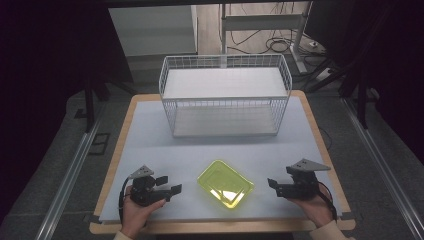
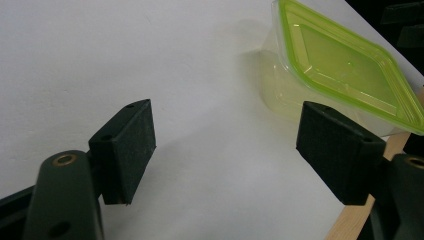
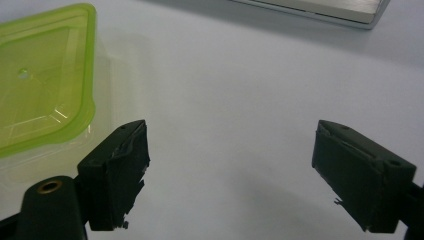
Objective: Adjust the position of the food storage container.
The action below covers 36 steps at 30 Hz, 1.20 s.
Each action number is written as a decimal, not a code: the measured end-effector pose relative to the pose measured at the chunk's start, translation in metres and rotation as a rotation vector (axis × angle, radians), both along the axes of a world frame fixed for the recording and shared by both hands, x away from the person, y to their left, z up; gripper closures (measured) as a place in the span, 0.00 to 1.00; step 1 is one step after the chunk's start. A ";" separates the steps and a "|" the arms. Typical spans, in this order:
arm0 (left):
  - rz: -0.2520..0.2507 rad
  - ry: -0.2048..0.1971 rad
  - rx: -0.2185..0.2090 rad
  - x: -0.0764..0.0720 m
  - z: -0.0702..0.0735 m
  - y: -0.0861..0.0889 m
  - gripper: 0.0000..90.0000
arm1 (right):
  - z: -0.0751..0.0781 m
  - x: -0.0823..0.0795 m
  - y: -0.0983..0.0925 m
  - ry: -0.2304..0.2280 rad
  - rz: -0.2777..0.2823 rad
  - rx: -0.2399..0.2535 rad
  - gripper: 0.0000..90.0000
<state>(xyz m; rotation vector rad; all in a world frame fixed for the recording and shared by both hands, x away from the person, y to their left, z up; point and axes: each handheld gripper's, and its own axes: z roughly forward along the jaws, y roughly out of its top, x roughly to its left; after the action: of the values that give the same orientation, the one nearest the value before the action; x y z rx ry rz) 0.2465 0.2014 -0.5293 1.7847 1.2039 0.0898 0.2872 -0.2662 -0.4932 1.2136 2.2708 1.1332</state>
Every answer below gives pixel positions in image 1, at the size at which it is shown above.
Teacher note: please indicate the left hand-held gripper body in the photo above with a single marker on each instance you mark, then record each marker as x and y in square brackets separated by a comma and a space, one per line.
[144, 192]

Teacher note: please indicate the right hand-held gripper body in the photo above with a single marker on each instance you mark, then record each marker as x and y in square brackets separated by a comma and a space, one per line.
[301, 185]

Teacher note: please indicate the person's left hand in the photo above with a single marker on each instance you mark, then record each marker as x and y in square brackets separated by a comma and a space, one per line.
[136, 215]

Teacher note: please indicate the person's right hand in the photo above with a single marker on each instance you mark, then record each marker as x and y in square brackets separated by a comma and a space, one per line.
[315, 208]

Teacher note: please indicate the pale grey table mat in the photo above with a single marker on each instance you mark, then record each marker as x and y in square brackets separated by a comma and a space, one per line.
[186, 150]

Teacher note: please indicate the yellow-green translucent tray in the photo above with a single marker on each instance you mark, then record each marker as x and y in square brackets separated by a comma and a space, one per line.
[225, 185]

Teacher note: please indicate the black floor plate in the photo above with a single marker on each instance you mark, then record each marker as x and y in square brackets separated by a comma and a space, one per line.
[99, 143]

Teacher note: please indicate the black metal stand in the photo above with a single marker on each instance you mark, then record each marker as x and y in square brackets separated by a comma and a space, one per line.
[89, 103]
[361, 100]

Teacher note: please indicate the white power strip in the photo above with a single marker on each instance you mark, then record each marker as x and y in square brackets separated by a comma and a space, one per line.
[324, 74]

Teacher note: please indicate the white cabinet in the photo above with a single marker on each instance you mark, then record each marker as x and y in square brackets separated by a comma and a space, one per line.
[153, 30]

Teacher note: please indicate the dark curtain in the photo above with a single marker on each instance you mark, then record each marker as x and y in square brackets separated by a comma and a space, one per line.
[393, 60]
[40, 66]

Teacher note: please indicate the aluminium floor rail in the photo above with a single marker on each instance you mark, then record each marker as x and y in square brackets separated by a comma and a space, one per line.
[66, 180]
[383, 166]

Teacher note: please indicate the white metal desk frame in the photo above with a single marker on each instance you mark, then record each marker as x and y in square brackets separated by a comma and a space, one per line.
[263, 22]

